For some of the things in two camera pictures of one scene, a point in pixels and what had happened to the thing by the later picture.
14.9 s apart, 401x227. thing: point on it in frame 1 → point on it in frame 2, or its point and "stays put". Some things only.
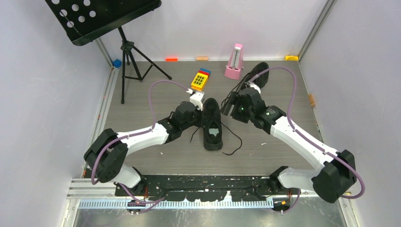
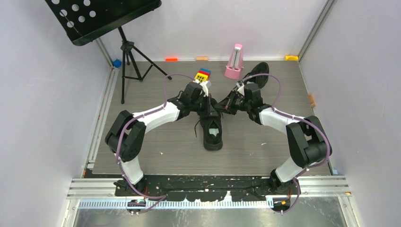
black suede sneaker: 212,129 stays put
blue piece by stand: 117,63 stays put
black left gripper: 200,123 → 209,108
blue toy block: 205,70 stays put
